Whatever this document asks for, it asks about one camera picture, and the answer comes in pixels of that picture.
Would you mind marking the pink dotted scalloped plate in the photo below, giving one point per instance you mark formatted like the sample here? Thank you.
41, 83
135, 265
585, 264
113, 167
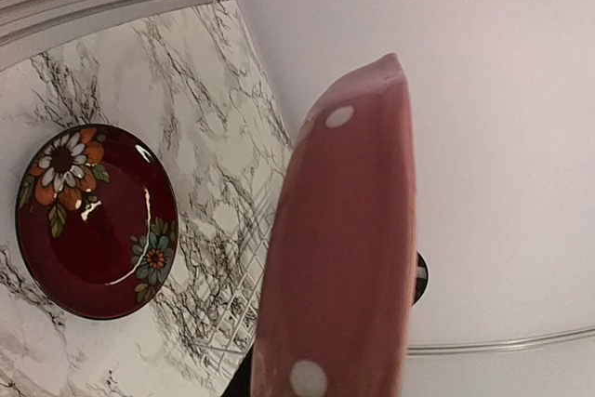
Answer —
340, 271

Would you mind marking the black striped large plate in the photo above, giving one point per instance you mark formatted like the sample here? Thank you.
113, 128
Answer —
422, 277

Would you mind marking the red floral plate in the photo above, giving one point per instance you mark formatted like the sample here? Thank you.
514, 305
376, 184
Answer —
97, 222

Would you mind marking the white wire dish rack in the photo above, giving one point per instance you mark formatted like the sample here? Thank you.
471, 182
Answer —
228, 249

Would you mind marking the right aluminium frame post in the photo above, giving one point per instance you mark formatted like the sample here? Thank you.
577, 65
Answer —
517, 344

